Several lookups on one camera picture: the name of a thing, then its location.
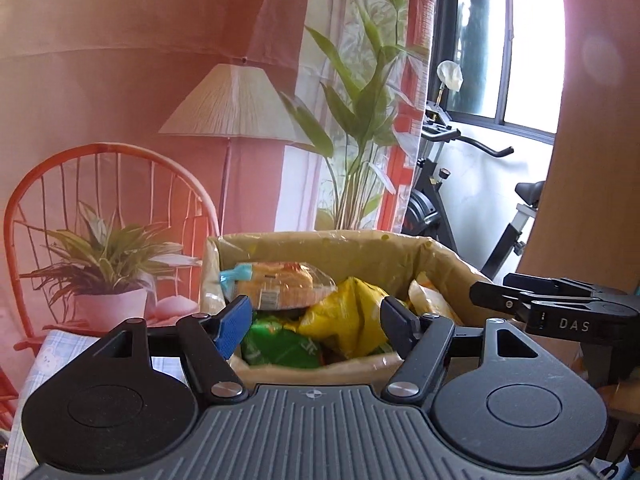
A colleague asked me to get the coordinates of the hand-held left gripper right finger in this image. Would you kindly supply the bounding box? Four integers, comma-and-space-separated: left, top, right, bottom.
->
381, 296, 551, 403

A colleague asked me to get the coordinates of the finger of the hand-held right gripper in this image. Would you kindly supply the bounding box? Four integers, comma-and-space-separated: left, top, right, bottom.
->
470, 282, 606, 346
502, 273, 640, 306

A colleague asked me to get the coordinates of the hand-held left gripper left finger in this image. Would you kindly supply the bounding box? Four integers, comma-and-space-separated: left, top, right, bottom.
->
82, 295, 252, 403

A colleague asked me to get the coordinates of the green snack bag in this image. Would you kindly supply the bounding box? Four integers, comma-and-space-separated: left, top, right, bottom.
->
241, 310, 326, 368

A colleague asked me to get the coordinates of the yellow snack bag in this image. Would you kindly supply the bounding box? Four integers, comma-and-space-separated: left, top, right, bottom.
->
300, 276, 401, 358

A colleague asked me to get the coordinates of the blue-edged bread packet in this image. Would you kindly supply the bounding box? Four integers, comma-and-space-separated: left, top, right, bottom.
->
219, 261, 338, 311

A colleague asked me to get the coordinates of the brown cardboard box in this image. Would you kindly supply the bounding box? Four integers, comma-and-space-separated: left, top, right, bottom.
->
200, 229, 506, 396

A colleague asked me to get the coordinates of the black exercise bike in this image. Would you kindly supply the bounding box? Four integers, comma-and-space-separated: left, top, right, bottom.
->
400, 77, 547, 281

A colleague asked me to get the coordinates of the brown wooden board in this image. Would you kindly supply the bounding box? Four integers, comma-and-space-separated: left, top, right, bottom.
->
515, 0, 640, 293

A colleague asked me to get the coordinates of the blue checked tablecloth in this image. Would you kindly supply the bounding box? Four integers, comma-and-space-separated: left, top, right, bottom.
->
10, 327, 251, 480

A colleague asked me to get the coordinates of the white plastic bag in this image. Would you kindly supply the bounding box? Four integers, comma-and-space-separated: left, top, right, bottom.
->
436, 60, 465, 93

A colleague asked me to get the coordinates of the black window frame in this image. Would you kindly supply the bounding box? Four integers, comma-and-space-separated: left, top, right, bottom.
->
434, 0, 563, 147

